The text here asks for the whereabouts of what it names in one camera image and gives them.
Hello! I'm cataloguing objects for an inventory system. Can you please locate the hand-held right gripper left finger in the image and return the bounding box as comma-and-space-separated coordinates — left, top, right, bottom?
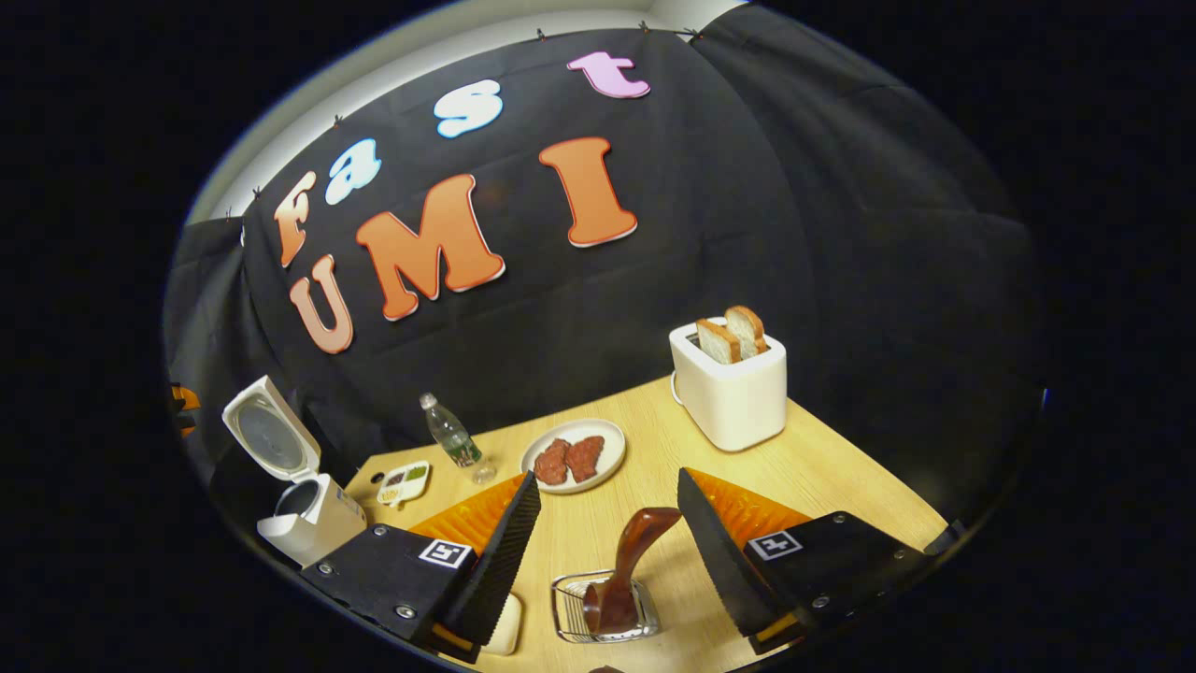
299, 470, 543, 665

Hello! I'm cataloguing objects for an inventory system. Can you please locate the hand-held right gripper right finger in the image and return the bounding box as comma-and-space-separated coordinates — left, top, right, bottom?
676, 465, 935, 655

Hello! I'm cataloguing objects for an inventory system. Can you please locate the dark wooden spoon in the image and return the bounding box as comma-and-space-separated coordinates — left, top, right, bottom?
581, 507, 683, 637

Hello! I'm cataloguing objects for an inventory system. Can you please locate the metal wire chopstick holder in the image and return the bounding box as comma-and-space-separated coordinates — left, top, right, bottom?
550, 570, 662, 645

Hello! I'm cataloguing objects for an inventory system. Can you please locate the white rice cooker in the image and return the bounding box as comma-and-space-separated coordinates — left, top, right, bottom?
221, 376, 367, 568

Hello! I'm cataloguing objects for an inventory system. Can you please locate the clear glass dish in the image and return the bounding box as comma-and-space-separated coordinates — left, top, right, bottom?
472, 592, 524, 658

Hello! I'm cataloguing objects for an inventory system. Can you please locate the red raw meat piece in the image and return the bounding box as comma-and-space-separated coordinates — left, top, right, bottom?
564, 435, 606, 483
534, 438, 571, 486

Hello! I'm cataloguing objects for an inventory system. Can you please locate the white divided bean dish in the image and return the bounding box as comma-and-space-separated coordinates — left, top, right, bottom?
377, 460, 432, 508

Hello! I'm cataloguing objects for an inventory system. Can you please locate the clear plastic water bottle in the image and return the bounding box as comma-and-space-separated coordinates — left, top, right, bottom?
419, 393, 497, 485

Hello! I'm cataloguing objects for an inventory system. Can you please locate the white toaster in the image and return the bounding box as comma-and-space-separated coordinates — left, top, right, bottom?
669, 321, 788, 452

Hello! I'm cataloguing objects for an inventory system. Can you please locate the white round plate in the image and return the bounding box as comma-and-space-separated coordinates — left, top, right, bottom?
520, 418, 627, 494

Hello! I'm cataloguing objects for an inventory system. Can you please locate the toasted bread slice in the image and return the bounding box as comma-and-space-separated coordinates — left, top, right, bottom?
695, 318, 743, 365
725, 306, 769, 357

